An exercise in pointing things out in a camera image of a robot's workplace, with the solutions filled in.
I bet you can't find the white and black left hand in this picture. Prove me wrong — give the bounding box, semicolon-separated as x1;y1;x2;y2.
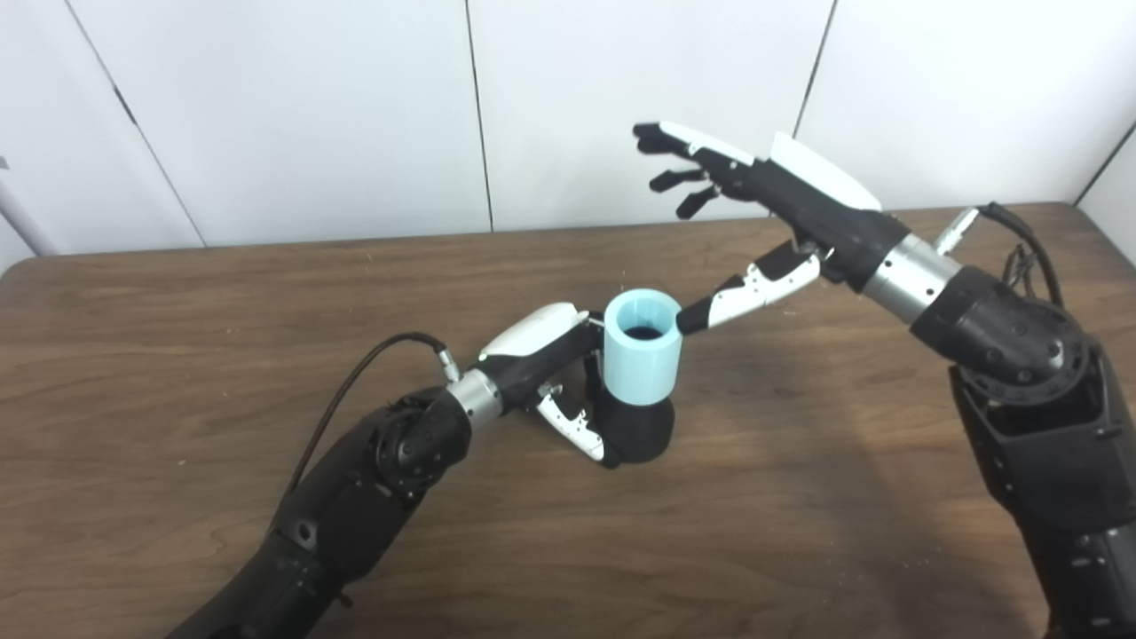
479;302;622;469

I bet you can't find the white and black right hand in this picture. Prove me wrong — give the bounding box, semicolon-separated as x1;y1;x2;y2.
633;122;912;336

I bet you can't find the light-blue hose piece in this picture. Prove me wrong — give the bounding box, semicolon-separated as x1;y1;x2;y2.
603;288;683;408

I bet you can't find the black flared nozzle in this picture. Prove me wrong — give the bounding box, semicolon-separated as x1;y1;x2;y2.
590;325;675;467

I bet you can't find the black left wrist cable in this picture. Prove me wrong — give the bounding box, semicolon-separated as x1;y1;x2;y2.
284;332;462;498

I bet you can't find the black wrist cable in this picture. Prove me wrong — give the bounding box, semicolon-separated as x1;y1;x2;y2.
932;202;1066;310
284;332;462;498

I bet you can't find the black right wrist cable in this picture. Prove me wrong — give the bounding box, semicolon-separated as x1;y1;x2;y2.
932;202;1066;310

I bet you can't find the white corner post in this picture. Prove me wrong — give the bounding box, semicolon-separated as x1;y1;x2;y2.
0;155;59;258

